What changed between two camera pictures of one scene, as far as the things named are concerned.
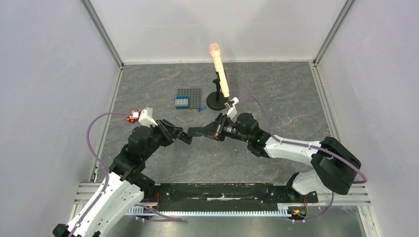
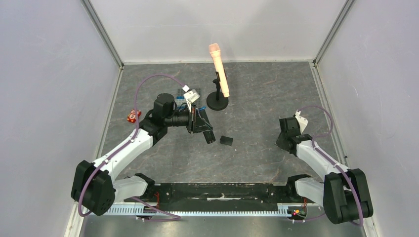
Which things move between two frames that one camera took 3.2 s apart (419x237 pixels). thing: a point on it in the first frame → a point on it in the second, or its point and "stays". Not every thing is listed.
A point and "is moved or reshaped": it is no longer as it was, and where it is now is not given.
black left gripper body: x=163 y=133 → x=191 y=118
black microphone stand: x=216 y=100 stays
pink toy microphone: x=215 y=51 stays
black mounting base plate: x=225 y=197 stays
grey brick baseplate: x=195 y=96 stays
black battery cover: x=194 y=131 is moved or reshaped
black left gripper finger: x=173 y=130 → x=201 y=123
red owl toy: x=134 y=116 stays
